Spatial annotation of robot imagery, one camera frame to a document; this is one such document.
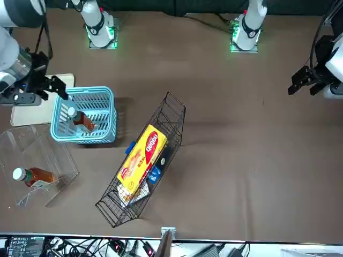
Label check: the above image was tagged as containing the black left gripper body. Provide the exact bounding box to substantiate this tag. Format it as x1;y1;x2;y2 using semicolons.
307;34;335;87

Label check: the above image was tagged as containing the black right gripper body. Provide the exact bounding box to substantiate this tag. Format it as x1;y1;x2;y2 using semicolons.
23;51;53;94

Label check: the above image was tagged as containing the amber tea bottle white cap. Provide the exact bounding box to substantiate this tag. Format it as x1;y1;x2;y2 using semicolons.
66;107;99;133
12;167;59;192

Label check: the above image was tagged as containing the blue Oreo cookie packet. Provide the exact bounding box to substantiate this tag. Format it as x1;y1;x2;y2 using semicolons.
125;141;163;185

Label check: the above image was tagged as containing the light blue plastic basket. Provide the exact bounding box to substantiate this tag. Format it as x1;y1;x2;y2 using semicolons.
50;86;118;146

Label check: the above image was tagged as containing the clear acrylic beverage shelf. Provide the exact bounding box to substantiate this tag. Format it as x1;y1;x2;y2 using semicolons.
0;125;80;207

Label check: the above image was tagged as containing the cream plastic tray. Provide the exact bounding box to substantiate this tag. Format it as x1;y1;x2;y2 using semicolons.
10;73;76;126

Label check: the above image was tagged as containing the yellow wafer box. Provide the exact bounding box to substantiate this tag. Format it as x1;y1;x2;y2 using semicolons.
116;124;168;196

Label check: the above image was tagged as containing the dark chocolate cookie box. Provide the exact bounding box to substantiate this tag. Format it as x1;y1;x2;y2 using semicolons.
154;143;174;175

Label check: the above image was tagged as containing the white cracker box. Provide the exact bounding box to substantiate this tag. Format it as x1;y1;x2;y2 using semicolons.
117;178;150;207

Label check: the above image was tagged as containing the black labelled power adapter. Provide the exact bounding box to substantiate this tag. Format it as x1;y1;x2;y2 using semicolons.
5;235;46;257

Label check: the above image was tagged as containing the black power strip red light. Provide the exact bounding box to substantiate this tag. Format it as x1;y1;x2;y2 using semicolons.
143;241;156;257
109;239;123;253

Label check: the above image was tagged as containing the small black power adapter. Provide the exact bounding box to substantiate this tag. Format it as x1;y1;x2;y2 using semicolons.
224;247;245;257

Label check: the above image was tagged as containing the black finned power supply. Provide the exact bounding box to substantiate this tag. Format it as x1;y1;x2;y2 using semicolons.
192;244;223;257

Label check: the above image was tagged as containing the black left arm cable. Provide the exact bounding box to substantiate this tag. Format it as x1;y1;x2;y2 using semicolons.
309;0;343;71

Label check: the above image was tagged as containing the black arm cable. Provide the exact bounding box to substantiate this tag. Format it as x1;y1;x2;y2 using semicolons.
309;0;343;71
34;7;54;60

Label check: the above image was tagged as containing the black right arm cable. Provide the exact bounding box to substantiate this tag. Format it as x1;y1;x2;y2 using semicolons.
34;7;54;60

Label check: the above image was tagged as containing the black base power cable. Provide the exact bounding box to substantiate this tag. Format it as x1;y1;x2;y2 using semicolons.
184;12;234;34

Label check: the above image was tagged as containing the black wire snack shelf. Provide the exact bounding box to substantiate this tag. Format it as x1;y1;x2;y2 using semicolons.
95;91;187;229

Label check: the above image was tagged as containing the aluminium camera post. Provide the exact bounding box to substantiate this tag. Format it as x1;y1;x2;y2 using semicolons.
155;226;177;257

